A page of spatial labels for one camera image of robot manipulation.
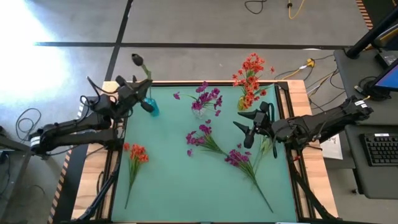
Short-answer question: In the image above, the grey side desk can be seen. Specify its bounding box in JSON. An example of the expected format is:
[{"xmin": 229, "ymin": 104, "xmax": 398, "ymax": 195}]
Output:
[
  {"xmin": 344, "ymin": 124, "xmax": 398, "ymax": 200},
  {"xmin": 333, "ymin": 49, "xmax": 398, "ymax": 126}
]

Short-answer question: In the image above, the hazard-striped black mat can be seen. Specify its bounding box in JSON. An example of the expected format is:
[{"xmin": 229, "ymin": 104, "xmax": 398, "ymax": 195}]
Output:
[{"xmin": 46, "ymin": 95, "xmax": 90, "ymax": 224}]

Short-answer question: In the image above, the light wooden table board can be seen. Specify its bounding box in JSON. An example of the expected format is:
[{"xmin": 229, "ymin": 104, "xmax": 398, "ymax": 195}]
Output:
[{"xmin": 70, "ymin": 80, "xmax": 340, "ymax": 220}]

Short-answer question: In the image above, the grey metal stand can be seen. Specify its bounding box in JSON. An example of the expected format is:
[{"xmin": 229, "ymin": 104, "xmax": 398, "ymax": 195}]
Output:
[{"xmin": 0, "ymin": 124, "xmax": 35, "ymax": 224}]

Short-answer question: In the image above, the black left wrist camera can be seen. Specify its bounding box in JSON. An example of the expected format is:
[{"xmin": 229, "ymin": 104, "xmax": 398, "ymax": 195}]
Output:
[{"xmin": 114, "ymin": 75, "xmax": 128, "ymax": 90}]

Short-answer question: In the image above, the white paper sheet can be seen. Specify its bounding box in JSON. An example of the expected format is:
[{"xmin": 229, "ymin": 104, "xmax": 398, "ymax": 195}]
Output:
[{"xmin": 320, "ymin": 133, "xmax": 344, "ymax": 161}]

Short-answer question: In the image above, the blue textured glass vase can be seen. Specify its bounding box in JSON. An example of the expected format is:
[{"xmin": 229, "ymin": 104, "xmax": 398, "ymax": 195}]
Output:
[{"xmin": 143, "ymin": 97, "xmax": 160, "ymax": 118}]

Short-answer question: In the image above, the yellow ribbed glass vase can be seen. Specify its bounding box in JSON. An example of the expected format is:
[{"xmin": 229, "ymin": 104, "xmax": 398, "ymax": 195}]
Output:
[{"xmin": 237, "ymin": 95, "xmax": 249, "ymax": 112}]

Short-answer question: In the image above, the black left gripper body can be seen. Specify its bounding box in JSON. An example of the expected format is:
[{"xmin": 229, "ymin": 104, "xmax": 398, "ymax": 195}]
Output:
[{"xmin": 116, "ymin": 82, "xmax": 143, "ymax": 110}]

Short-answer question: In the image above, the black cable loop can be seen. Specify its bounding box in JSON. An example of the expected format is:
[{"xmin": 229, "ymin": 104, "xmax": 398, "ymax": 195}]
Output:
[
  {"xmin": 244, "ymin": 0, "xmax": 268, "ymax": 15},
  {"xmin": 14, "ymin": 107, "xmax": 42, "ymax": 143}
]

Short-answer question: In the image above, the yellow extension cable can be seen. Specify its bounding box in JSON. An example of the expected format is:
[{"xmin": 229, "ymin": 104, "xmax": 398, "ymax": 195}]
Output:
[{"xmin": 287, "ymin": 0, "xmax": 307, "ymax": 20}]

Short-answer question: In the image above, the black aluminium table frame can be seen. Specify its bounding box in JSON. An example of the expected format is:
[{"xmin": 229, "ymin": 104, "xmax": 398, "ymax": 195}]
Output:
[{"xmin": 70, "ymin": 80, "xmax": 343, "ymax": 224}]

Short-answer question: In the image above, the black keyboard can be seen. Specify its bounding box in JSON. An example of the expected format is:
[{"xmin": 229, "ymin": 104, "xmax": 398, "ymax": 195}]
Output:
[{"xmin": 359, "ymin": 133, "xmax": 398, "ymax": 167}]

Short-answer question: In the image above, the black monitor pole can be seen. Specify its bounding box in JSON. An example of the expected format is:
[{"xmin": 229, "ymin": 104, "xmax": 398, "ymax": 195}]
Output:
[{"xmin": 346, "ymin": 6, "xmax": 398, "ymax": 60}]

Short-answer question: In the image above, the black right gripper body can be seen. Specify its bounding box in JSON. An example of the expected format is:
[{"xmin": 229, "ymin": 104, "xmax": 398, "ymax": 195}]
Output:
[{"xmin": 254, "ymin": 110, "xmax": 282, "ymax": 139}]

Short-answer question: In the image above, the hazard-striped black ramp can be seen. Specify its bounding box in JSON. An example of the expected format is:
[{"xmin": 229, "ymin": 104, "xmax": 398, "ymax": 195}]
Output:
[{"xmin": 355, "ymin": 0, "xmax": 398, "ymax": 32}]

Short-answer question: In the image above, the clear cut glass vase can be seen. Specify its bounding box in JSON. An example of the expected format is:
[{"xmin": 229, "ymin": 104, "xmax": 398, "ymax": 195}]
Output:
[{"xmin": 191, "ymin": 105, "xmax": 208, "ymax": 121}]

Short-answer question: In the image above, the computer monitor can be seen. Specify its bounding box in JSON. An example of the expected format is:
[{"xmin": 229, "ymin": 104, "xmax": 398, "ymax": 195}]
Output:
[{"xmin": 371, "ymin": 58, "xmax": 398, "ymax": 93}]

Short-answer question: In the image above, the clear vase with purple flowers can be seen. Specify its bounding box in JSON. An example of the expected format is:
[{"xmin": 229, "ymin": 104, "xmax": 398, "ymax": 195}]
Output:
[{"xmin": 173, "ymin": 81, "xmax": 223, "ymax": 118}]

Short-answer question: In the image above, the orange artificial flower bunch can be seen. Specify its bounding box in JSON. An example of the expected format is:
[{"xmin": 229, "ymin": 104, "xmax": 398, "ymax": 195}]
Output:
[
  {"xmin": 241, "ymin": 52, "xmax": 276, "ymax": 82},
  {"xmin": 232, "ymin": 73, "xmax": 269, "ymax": 110},
  {"xmin": 123, "ymin": 142, "xmax": 150, "ymax": 210}
]

